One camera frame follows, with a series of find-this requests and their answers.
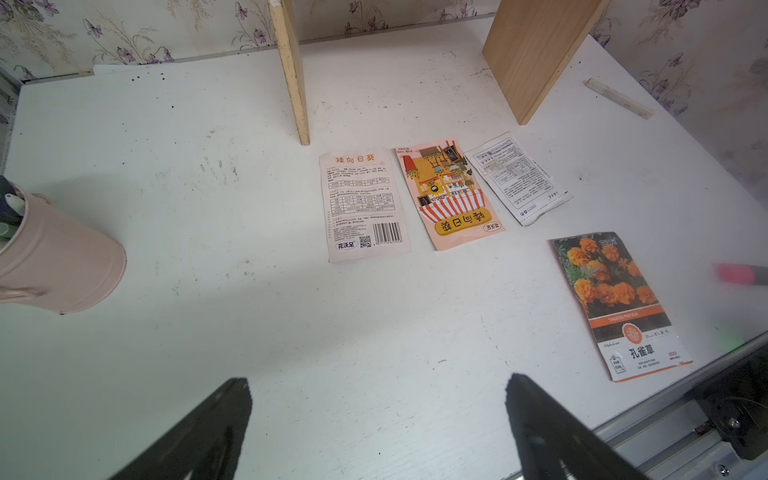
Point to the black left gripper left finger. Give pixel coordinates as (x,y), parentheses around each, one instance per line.
(205,444)

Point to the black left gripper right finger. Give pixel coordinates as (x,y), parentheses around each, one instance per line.
(552,443)

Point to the orange marigold seed bag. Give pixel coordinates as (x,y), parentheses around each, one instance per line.
(631,329)

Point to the white text seed bag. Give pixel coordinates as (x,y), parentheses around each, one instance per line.
(518,180)

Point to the white barcode seed bag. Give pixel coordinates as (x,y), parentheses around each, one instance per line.
(363,211)

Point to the wooden two-tier shelf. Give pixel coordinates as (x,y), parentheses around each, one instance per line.
(529,45)

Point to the pink pen cup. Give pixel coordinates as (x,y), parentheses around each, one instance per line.
(57,263)

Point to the pink and black marker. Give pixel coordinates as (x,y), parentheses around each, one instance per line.
(742,274)

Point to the white stick on table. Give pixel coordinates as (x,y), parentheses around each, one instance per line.
(618,98)

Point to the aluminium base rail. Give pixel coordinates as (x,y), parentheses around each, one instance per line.
(668,436)

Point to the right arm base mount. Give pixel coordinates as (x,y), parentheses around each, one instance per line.
(735,402)

